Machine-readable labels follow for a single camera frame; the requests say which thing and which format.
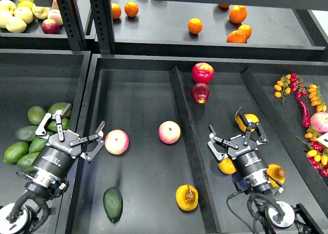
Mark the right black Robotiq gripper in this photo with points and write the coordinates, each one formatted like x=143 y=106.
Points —
x=243 y=151

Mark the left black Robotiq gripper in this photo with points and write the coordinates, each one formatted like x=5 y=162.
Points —
x=64 y=148

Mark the yellow pear with stem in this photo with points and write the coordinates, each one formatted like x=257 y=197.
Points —
x=186 y=197

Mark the dark green avocado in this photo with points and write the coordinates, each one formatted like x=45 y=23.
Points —
x=113 y=203

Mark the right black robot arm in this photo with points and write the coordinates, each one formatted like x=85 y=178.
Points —
x=257 y=183

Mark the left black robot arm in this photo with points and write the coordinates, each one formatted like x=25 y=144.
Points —
x=48 y=180

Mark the yellow pear left pile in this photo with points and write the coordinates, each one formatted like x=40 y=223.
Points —
x=226 y=166

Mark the green avocado centre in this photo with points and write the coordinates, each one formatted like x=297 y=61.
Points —
x=37 y=145

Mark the yellow pear upper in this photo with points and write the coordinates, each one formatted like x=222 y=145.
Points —
x=249 y=117

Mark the green avocado top right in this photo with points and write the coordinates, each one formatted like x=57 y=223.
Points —
x=60 y=106

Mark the green avocado middle left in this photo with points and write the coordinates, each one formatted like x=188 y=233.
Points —
x=26 y=133

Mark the green avocado top left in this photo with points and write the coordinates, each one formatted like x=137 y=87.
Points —
x=36 y=115

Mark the yellow pear brown end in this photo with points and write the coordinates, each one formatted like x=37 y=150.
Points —
x=277 y=173

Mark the green avocado lower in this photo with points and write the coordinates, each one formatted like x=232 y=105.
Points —
x=25 y=163

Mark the green avocado far left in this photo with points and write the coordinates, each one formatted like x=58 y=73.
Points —
x=16 y=151

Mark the pink apple left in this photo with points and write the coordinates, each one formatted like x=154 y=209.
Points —
x=116 y=142

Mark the pink apple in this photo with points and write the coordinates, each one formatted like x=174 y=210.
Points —
x=116 y=142
x=169 y=132

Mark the dark red apple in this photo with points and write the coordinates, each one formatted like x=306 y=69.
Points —
x=200 y=93

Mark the red chili pepper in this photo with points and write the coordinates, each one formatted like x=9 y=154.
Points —
x=306 y=116

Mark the pink apple centre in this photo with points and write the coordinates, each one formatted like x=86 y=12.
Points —
x=169 y=132

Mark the mixed cherry tomatoes lower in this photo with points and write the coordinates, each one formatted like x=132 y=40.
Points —
x=315 y=151

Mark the cherry tomato vine left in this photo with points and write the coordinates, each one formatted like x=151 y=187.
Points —
x=290 y=83

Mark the white price label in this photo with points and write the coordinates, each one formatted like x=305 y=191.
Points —
x=323 y=139

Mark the pink apple right edge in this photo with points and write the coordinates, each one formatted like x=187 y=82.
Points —
x=319 y=122

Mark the bright red apple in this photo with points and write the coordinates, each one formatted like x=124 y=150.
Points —
x=202 y=73

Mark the yellow cherry tomato vine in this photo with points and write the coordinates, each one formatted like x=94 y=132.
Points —
x=316 y=98

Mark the orange fruit front right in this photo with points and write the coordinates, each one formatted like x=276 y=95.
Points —
x=236 y=36

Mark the red apple upper shelf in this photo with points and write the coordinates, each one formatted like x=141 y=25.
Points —
x=50 y=26

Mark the orange fruit right small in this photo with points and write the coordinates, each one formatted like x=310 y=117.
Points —
x=246 y=29

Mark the pale yellow apple front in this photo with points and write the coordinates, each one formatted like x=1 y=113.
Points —
x=15 y=25

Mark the pale yellow apple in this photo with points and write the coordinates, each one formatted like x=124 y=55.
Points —
x=25 y=14
x=15 y=25

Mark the peach pink apple shelf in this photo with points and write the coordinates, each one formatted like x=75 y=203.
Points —
x=55 y=14

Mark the orange fruit centre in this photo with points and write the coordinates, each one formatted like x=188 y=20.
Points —
x=195 y=25

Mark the pale yellow apple stem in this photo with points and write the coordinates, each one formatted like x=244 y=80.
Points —
x=40 y=12

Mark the large orange fruit top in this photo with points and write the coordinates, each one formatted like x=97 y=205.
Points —
x=238 y=14

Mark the pale yellow apple middle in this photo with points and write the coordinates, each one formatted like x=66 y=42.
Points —
x=25 y=14

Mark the orange fruit far left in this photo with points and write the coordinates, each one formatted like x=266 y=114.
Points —
x=116 y=11

